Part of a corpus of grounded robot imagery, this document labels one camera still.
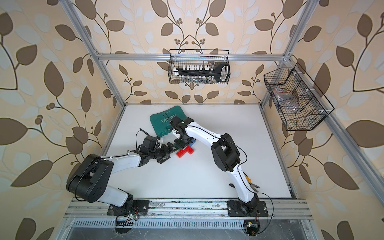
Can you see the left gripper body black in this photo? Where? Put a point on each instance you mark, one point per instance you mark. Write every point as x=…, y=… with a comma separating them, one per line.
x=161, y=155

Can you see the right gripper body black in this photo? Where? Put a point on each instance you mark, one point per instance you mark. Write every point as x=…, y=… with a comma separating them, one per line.
x=183, y=142

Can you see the red lego brick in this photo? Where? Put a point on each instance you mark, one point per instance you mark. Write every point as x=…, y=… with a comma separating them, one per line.
x=189, y=149
x=181, y=153

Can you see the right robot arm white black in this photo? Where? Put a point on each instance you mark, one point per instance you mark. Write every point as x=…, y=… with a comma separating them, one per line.
x=226, y=156

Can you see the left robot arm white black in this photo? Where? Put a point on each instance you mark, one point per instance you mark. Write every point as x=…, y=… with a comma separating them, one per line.
x=91, y=179

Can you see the green plastic tool case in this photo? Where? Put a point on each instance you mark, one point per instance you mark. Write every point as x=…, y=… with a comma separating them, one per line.
x=161, y=121

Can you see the black allen key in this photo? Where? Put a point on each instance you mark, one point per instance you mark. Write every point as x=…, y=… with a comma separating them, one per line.
x=145, y=132

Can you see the socket bit set holder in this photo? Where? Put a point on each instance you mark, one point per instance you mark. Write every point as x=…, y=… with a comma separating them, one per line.
x=210, y=74

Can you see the plastic bag in basket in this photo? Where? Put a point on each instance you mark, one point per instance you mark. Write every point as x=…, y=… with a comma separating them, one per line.
x=287, y=102

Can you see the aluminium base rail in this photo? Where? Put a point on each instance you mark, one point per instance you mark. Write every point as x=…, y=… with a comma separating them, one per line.
x=279, y=209

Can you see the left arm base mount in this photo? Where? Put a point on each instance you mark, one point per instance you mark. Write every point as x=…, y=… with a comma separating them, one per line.
x=132, y=206

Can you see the rear wire basket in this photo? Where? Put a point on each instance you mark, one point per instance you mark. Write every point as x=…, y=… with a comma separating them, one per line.
x=203, y=57

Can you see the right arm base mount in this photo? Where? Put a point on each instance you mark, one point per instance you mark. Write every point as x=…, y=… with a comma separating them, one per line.
x=236, y=208

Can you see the yellow handled pliers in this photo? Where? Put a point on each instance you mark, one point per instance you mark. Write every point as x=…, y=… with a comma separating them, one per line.
x=254, y=187

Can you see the side wire basket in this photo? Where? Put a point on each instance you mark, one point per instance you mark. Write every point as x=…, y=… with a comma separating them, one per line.
x=300, y=102

